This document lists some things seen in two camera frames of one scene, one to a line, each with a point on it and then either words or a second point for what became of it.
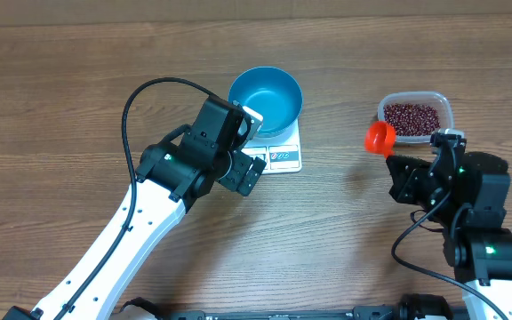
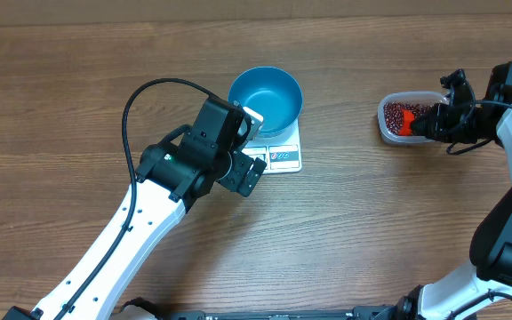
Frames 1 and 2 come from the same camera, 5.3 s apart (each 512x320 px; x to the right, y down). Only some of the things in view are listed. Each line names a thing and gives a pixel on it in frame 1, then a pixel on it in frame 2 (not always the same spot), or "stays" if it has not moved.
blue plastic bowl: [273, 93] stays
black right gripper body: [404, 173] -> [436, 123]
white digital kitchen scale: [281, 153] stays
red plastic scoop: [380, 138] -> [406, 118]
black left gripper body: [243, 172] stays
